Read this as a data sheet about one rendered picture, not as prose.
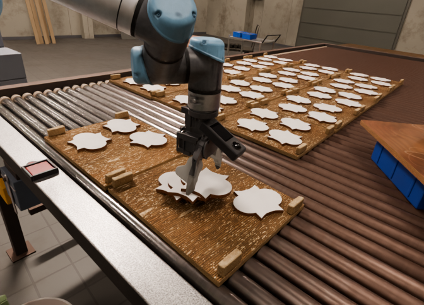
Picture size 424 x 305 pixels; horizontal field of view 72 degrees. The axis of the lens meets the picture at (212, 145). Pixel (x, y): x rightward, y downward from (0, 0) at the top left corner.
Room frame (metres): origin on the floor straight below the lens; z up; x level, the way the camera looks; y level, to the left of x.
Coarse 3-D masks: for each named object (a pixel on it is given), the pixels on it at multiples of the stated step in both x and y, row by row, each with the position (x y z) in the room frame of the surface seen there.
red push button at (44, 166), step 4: (36, 164) 0.74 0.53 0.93; (40, 164) 0.74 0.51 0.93; (44, 164) 0.74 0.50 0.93; (48, 164) 0.74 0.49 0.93; (28, 168) 0.72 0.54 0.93; (32, 168) 0.72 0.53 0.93; (36, 168) 0.72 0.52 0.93; (40, 168) 0.72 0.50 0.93; (44, 168) 0.72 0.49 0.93; (48, 168) 0.72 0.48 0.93; (52, 168) 0.73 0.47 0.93; (32, 172) 0.69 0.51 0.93; (36, 172) 0.70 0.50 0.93
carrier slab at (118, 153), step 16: (80, 128) 1.00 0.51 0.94; (96, 128) 1.01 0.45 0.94; (144, 128) 1.05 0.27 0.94; (64, 144) 0.87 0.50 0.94; (112, 144) 0.89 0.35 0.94; (128, 144) 0.90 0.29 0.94; (176, 144) 0.93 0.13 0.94; (80, 160) 0.77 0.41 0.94; (96, 160) 0.78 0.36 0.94; (112, 160) 0.78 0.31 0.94; (128, 160) 0.79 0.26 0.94; (144, 160) 0.80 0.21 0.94; (160, 160) 0.81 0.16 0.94; (96, 176) 0.69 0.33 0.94
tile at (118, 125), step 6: (114, 120) 1.08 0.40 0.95; (120, 120) 1.08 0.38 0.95; (126, 120) 1.09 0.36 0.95; (108, 126) 1.01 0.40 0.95; (114, 126) 1.02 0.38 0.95; (120, 126) 1.02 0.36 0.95; (126, 126) 1.03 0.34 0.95; (132, 126) 1.03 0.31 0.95; (138, 126) 1.05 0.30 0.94; (114, 132) 0.98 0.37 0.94; (120, 132) 0.98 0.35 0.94; (126, 132) 0.98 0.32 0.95; (132, 132) 0.99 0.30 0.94
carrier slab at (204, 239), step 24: (168, 168) 0.77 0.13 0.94; (120, 192) 0.63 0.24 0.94; (144, 192) 0.64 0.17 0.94; (144, 216) 0.54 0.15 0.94; (168, 216) 0.55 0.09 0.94; (192, 216) 0.55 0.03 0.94; (216, 216) 0.56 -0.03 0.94; (240, 216) 0.57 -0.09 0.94; (288, 216) 0.58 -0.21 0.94; (168, 240) 0.47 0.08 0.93; (192, 240) 0.48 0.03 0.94; (216, 240) 0.48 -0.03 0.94; (240, 240) 0.49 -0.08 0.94; (264, 240) 0.49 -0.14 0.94; (192, 264) 0.42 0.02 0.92; (216, 264) 0.42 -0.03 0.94; (240, 264) 0.43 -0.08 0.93
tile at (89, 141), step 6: (78, 138) 0.90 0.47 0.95; (84, 138) 0.90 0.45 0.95; (90, 138) 0.90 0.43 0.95; (96, 138) 0.91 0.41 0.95; (102, 138) 0.91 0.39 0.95; (108, 138) 0.91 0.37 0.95; (72, 144) 0.86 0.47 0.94; (78, 144) 0.85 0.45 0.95; (84, 144) 0.86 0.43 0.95; (90, 144) 0.86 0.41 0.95; (96, 144) 0.86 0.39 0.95; (102, 144) 0.87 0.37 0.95; (78, 150) 0.82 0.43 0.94; (90, 150) 0.83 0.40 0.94; (96, 150) 0.83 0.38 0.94
